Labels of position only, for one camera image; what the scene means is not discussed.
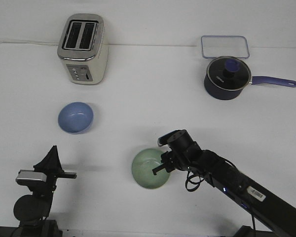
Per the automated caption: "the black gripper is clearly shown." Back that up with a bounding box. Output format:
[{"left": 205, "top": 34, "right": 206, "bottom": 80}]
[
  {"left": 27, "top": 145, "right": 77, "bottom": 197},
  {"left": 152, "top": 129, "right": 205, "bottom": 175}
]

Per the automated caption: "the green bowl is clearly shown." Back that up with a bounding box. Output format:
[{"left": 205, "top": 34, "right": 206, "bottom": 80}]
[{"left": 131, "top": 148, "right": 170, "bottom": 189}]

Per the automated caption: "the blue bowl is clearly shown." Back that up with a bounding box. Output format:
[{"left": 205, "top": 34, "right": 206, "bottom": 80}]
[{"left": 58, "top": 102, "right": 94, "bottom": 134}]

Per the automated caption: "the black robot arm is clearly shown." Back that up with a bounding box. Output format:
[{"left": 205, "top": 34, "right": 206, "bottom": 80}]
[
  {"left": 0, "top": 145, "right": 77, "bottom": 237},
  {"left": 152, "top": 129, "right": 296, "bottom": 237}
]

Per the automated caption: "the dark blue saucepan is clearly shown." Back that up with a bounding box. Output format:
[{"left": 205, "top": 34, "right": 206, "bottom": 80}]
[{"left": 204, "top": 76, "right": 296, "bottom": 100}]

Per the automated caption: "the cream and steel toaster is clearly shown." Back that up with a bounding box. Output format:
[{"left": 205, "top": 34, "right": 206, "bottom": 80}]
[{"left": 57, "top": 13, "right": 109, "bottom": 85}]

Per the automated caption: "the glass pot lid blue knob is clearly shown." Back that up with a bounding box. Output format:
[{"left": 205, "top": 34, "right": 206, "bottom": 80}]
[{"left": 206, "top": 56, "right": 252, "bottom": 91}]

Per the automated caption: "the clear blue-rimmed container lid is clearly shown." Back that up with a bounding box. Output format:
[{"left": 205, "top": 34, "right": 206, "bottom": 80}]
[{"left": 200, "top": 36, "right": 250, "bottom": 59}]

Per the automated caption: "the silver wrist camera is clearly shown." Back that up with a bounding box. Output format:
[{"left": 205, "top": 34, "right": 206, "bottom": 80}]
[
  {"left": 157, "top": 130, "right": 179, "bottom": 147},
  {"left": 15, "top": 170, "right": 47, "bottom": 186}
]

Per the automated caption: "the white toaster power cord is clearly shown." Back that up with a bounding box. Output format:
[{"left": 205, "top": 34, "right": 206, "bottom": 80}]
[{"left": 0, "top": 40, "right": 60, "bottom": 47}]

